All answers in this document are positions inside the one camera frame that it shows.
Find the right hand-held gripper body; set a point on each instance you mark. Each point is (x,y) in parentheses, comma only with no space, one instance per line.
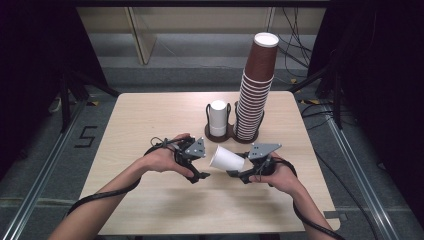
(263,151)

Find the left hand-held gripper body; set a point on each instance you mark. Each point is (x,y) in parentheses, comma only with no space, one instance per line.
(195,148)

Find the white paper cup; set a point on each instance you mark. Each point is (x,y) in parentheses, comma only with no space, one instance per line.
(218,115)
(217,131)
(228,159)

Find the dark double cup holder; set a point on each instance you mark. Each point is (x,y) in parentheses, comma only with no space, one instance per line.
(230,135)

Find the stack of brown cups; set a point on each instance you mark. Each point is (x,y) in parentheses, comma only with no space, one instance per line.
(250,113)

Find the person's right hand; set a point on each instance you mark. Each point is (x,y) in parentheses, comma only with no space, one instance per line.
(283,176)

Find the person's left hand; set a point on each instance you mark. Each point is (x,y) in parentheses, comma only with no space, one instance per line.
(161,160)

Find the yellow black tape piece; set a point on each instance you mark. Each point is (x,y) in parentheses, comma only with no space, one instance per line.
(293,81)
(94,103)
(311,101)

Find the black metal stand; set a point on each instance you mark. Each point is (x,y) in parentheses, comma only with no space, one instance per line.
(65,106)
(337,100)

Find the grey tape piece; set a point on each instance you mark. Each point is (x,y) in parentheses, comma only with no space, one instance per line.
(335,215)

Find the dark curtain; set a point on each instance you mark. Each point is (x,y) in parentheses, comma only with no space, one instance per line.
(30,66)
(383,83)

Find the metal floor rail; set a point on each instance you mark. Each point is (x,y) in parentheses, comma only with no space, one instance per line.
(40,180)
(363,186)

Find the light wooden post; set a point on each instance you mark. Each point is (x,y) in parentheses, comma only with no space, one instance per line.
(141,40)

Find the white post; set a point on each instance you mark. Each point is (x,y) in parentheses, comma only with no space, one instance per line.
(270,20)

